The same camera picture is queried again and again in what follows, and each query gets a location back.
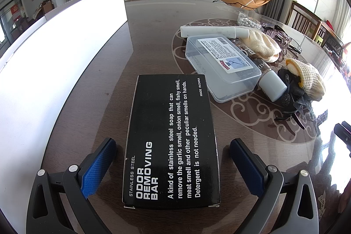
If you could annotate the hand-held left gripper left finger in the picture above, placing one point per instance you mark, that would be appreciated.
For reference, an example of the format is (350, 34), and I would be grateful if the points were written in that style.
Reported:
(97, 165)

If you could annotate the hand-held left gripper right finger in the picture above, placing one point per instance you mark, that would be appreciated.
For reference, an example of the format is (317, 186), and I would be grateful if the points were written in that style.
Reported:
(244, 165)

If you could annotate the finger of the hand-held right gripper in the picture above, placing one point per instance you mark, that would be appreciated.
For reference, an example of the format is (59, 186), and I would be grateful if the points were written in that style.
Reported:
(344, 131)

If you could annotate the cream and yellow knitted mitt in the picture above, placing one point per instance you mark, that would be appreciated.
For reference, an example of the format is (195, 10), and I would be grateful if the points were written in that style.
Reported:
(309, 77)

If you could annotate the black mesh hair accessory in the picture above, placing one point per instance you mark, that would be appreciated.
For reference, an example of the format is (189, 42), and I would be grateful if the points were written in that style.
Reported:
(294, 88)

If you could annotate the black printed cardboard box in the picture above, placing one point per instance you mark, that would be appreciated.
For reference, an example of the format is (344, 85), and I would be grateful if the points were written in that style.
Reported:
(170, 140)

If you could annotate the brown bottle with white cap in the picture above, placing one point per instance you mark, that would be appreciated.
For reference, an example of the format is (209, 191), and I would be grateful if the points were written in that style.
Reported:
(272, 84)

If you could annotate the clear plastic lidded box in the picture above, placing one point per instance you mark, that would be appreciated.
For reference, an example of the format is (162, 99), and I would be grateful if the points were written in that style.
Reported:
(219, 77)

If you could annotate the clear safety glasses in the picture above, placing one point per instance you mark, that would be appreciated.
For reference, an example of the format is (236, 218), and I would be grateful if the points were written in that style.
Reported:
(294, 46)

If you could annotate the clear hair claw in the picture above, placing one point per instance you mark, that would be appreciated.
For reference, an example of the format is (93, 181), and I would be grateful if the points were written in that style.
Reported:
(281, 40)

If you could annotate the cream knitted cloth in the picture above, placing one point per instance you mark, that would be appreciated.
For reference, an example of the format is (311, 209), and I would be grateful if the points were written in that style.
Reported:
(263, 46)

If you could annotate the wooden slatted chair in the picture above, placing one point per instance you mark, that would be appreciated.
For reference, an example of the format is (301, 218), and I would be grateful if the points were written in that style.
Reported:
(301, 17)
(329, 32)

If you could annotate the white squeeze tube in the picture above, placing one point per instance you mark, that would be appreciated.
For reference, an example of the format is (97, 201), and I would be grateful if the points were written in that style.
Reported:
(208, 30)

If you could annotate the bag of white beads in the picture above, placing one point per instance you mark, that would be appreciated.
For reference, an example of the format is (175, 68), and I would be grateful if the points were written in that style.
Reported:
(248, 20)

